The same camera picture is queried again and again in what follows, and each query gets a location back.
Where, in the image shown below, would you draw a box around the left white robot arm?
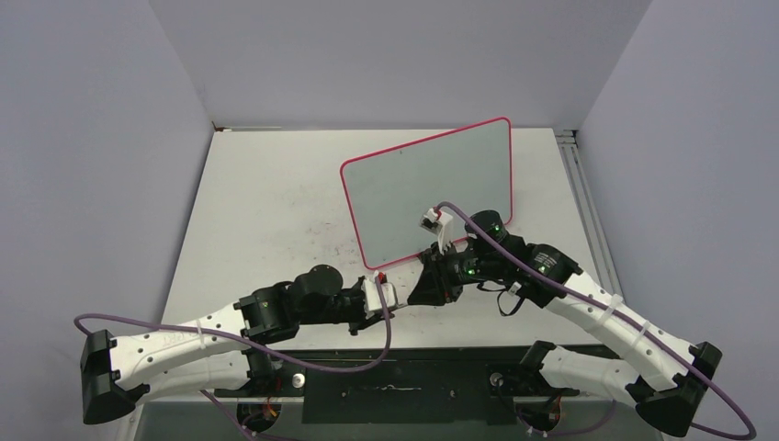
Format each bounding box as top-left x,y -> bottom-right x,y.
74,265 -> 398,425

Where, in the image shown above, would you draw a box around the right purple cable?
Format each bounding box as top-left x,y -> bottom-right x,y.
435,200 -> 758,441

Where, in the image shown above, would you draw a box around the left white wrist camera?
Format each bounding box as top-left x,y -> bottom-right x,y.
361,271 -> 399,314

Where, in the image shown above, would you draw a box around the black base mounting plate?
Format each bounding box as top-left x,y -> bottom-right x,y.
215,346 -> 565,425

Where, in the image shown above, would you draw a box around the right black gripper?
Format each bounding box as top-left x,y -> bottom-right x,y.
409,239 -> 504,305

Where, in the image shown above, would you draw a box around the aluminium rail frame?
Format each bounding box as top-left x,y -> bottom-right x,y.
124,129 -> 683,441

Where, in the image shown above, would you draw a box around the white red marker pen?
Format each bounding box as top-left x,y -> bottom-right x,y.
389,304 -> 409,313

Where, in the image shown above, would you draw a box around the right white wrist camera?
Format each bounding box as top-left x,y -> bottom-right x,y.
419,207 -> 454,254

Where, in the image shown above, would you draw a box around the pink framed whiteboard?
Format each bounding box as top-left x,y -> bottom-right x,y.
340,117 -> 514,270

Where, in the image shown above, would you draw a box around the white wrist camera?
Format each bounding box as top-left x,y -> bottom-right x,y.
361,271 -> 399,314
419,207 -> 454,254

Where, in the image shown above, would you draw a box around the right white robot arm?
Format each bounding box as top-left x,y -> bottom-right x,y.
408,209 -> 722,437

